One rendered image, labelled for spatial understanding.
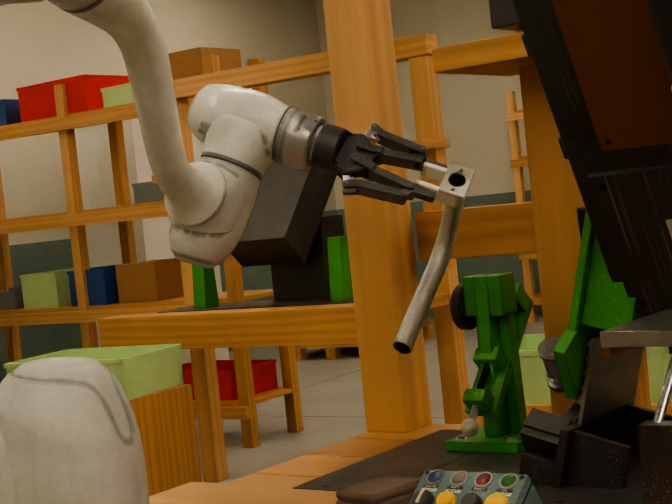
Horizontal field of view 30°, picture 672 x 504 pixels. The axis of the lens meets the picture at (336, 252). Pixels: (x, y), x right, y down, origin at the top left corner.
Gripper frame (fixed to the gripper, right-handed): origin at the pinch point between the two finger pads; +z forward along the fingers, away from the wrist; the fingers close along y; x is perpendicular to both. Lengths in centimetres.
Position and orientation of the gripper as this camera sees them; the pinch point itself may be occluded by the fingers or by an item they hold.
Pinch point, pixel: (441, 184)
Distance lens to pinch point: 191.9
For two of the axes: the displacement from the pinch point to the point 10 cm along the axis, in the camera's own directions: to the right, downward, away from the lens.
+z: 9.3, 3.1, -2.1
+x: 0.0, 5.5, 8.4
